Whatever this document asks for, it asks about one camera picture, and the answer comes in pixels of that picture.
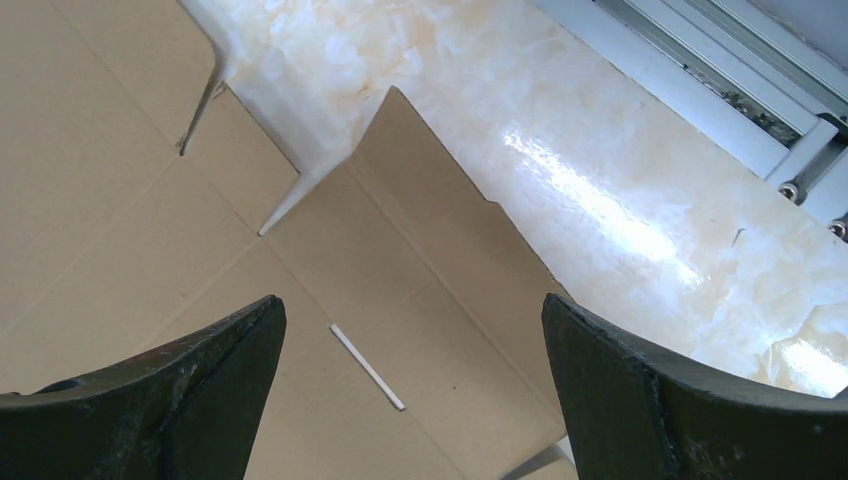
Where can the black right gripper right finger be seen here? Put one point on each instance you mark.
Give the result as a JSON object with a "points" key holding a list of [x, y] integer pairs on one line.
{"points": [[634, 409]]}

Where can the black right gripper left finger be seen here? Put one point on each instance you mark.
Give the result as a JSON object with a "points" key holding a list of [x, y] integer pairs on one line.
{"points": [[188, 409]]}

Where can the brown cardboard box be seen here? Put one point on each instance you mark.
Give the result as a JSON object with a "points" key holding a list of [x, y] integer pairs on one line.
{"points": [[131, 198]]}

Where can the aluminium frame rail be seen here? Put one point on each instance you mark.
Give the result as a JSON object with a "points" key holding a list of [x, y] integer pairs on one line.
{"points": [[752, 87]]}

